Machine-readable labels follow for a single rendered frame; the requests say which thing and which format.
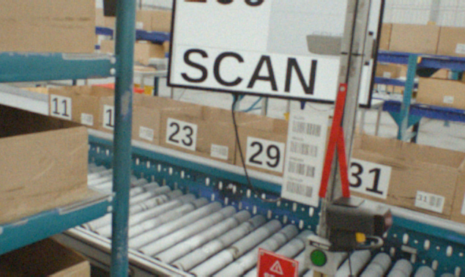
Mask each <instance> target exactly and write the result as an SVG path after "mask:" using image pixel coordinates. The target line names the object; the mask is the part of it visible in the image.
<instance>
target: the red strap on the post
mask: <svg viewBox="0 0 465 277"><path fill-rule="evenodd" d="M347 86H348V84H343V83H339V87H338V96H337V100H336V104H335V111H334V116H333V120H332V128H331V132H330V135H329V140H328V144H327V152H326V156H325V160H324V168H323V172H322V176H321V184H320V189H319V196H320V197H323V198H325V196H326V192H327V184H328V180H329V176H330V172H331V168H332V161H333V157H334V153H335V145H336V142H337V148H338V161H339V169H340V177H341V190H342V196H345V197H350V189H349V176H348V167H347V159H346V146H345V138H344V131H343V127H339V126H340V121H341V114H342V110H343V107H344V103H345V98H346V91H347Z"/></svg>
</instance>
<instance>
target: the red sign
mask: <svg viewBox="0 0 465 277"><path fill-rule="evenodd" d="M298 268H299V261H297V260H295V259H290V258H288V257H286V256H282V255H279V254H276V253H273V252H271V251H266V250H264V249H262V248H260V247H259V250H258V266H257V273H256V277H297V275H298Z"/></svg>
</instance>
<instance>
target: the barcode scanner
mask: <svg viewBox="0 0 465 277"><path fill-rule="evenodd" d="M391 213H392V211H391V209H390V207H387V206H381V205H380V204H377V203H373V202H365V199H359V198H352V197H345V196H340V197H339V198H338V199H335V200H334V201H332V202H330V203H329V204H327V206H326V207H325V209H324V221H325V225H326V226H327V227H328V228H330V229H332V230H333V234H334V240H335V244H334V243H333V244H331V245H330V246H329V247H328V249H327V250H328V252H330V253H353V252H354V251H355V248H354V247H359V246H360V242H363V241H364V240H365V236H364V234H375V235H377V236H384V235H385V233H386V232H387V231H388V229H389V228H390V227H391Z"/></svg>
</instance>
